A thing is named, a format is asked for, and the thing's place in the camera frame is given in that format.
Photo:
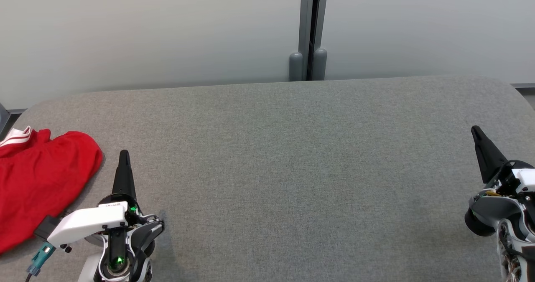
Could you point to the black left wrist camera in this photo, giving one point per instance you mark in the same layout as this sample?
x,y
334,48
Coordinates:
x,y
44,227

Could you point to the grey cylindrical post foot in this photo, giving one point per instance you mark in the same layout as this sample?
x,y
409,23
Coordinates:
x,y
295,67
320,64

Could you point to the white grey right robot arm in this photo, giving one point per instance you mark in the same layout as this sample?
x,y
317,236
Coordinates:
x,y
485,209

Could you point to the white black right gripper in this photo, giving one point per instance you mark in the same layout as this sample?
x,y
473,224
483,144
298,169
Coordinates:
x,y
522,177

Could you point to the red shorts white stripe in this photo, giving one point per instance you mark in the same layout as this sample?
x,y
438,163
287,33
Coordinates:
x,y
62,169

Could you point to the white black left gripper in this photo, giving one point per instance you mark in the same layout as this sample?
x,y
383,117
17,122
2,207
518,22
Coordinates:
x,y
87,223

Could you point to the grey partition post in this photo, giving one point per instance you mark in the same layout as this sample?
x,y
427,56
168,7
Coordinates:
x,y
305,19

